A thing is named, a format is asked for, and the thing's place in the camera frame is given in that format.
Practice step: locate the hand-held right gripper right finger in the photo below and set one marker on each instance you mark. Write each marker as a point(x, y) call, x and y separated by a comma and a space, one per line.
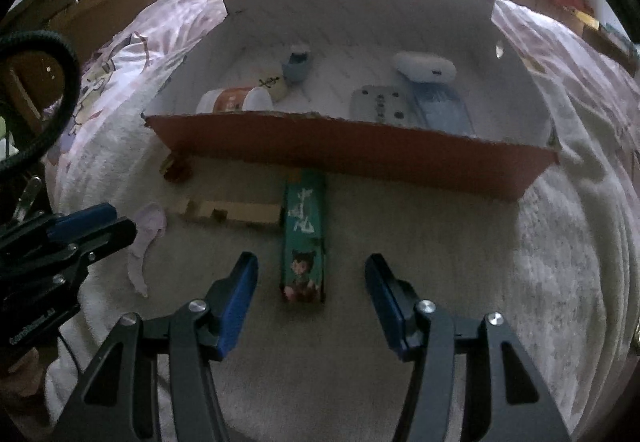
point(385, 307)

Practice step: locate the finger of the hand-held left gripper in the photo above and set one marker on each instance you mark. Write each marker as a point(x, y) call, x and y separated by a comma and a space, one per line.
point(80, 222)
point(107, 239)

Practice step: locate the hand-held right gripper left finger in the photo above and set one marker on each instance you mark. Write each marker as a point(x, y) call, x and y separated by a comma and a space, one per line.
point(237, 307)

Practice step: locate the white tissue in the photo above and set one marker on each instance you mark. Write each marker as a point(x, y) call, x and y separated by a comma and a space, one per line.
point(145, 232)

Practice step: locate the green printed box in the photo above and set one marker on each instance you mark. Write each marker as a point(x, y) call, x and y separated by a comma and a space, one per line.
point(302, 242)

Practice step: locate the wooden block piece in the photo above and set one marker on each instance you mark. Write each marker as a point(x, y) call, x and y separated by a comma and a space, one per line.
point(235, 214)

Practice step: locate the orange cardboard box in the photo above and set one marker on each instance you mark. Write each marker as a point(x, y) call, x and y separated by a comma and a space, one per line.
point(350, 156)

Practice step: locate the white-lidded bottle orange label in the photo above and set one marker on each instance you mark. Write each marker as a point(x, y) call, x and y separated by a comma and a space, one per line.
point(225, 100)

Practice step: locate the grey block with holes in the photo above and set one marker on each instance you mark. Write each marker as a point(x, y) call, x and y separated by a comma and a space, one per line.
point(382, 104)

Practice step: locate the blue correction tape dispenser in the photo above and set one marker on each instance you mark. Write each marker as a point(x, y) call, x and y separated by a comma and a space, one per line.
point(445, 111)

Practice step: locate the white earbuds case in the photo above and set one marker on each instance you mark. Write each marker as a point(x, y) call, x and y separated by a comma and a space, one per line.
point(425, 66)

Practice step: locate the pale blue tape roll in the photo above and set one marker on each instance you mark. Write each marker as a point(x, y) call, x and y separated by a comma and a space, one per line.
point(297, 66)

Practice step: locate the silver metal clip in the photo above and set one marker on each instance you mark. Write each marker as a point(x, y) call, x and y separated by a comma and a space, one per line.
point(27, 199)

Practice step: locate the white fluffy towel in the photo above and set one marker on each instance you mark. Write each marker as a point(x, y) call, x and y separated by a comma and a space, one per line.
point(450, 297)

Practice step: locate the small red-brown object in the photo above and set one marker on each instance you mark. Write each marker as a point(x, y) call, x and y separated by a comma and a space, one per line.
point(175, 169)

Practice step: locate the pink printed duvet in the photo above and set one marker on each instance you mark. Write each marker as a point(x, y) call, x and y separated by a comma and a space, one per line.
point(150, 46)

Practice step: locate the yellow book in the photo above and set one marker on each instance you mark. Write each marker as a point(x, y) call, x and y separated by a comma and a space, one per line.
point(585, 19)

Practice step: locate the dark green book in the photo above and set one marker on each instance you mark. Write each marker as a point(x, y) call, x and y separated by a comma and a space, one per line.
point(616, 37)

